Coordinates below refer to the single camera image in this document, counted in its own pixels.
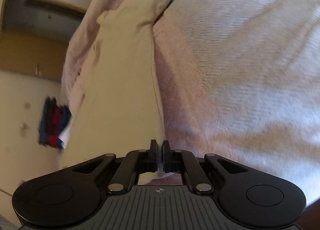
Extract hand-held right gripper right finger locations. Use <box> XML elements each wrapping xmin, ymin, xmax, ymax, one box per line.
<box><xmin>162</xmin><ymin>140</ymin><xmax>249</xmax><ymax>194</ymax></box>

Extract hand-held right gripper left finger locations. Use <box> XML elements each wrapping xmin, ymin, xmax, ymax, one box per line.
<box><xmin>71</xmin><ymin>140</ymin><xmax>158</xmax><ymax>194</ymax></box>

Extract cream garment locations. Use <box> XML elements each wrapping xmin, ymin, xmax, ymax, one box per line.
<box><xmin>59</xmin><ymin>0</ymin><xmax>210</xmax><ymax>185</ymax></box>

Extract white cloth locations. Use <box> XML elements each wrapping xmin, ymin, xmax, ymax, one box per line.
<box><xmin>58</xmin><ymin>120</ymin><xmax>73</xmax><ymax>149</ymax></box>

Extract blue folded garment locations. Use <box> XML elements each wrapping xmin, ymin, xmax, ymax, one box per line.
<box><xmin>59</xmin><ymin>106</ymin><xmax>73</xmax><ymax>130</ymax></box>
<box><xmin>37</xmin><ymin>97</ymin><xmax>52</xmax><ymax>145</ymax></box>

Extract red folded garment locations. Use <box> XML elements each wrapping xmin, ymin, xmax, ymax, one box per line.
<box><xmin>49</xmin><ymin>106</ymin><xmax>64</xmax><ymax>147</ymax></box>

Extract black folded garment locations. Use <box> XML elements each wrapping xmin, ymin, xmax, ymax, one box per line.
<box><xmin>49</xmin><ymin>97</ymin><xmax>57</xmax><ymax>130</ymax></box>

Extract light blue textured quilt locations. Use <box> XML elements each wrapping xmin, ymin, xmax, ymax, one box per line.
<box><xmin>152</xmin><ymin>0</ymin><xmax>320</xmax><ymax>205</ymax></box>

